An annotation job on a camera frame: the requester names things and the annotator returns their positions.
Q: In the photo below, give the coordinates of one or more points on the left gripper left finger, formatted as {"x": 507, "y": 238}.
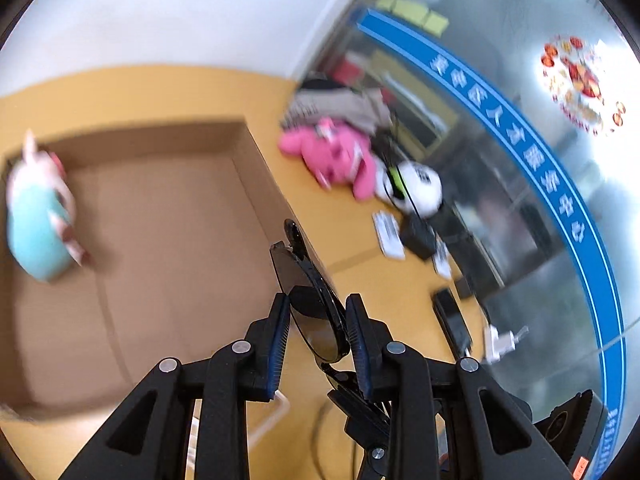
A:
{"x": 147, "y": 436}

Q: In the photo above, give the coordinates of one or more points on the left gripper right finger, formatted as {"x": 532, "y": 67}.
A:
{"x": 449, "y": 421}

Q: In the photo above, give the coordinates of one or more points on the black sunglasses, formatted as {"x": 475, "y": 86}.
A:
{"x": 321, "y": 320}

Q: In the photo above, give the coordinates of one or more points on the teal pink plush pig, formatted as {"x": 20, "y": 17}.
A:
{"x": 40, "y": 229}

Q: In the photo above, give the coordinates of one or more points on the white charger plug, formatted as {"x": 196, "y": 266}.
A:
{"x": 498, "y": 345}

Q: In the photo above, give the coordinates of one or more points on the black smartphone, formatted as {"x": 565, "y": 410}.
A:
{"x": 452, "y": 323}

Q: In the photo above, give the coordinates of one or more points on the brown cardboard box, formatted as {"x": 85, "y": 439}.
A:
{"x": 178, "y": 220}

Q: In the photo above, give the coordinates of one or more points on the black power adapter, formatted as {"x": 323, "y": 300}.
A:
{"x": 417, "y": 236}

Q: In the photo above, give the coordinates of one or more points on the white remote control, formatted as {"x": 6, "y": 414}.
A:
{"x": 387, "y": 231}

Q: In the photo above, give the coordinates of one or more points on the white green helmet toy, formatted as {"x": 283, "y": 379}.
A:
{"x": 410, "y": 187}

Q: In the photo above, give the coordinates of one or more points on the pink plush toy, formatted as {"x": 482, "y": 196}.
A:
{"x": 335, "y": 154}

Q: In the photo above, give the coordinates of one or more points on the beige printed cloth bag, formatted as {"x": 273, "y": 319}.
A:
{"x": 365, "y": 110}

